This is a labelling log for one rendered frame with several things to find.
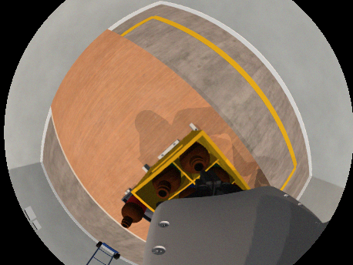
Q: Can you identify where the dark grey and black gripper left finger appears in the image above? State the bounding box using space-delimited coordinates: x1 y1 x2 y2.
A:
184 170 213 198

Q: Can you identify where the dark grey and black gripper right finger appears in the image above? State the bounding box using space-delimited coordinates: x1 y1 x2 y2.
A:
207 169 243 196

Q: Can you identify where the dark grey tray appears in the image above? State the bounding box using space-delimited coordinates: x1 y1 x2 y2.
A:
121 187 153 222

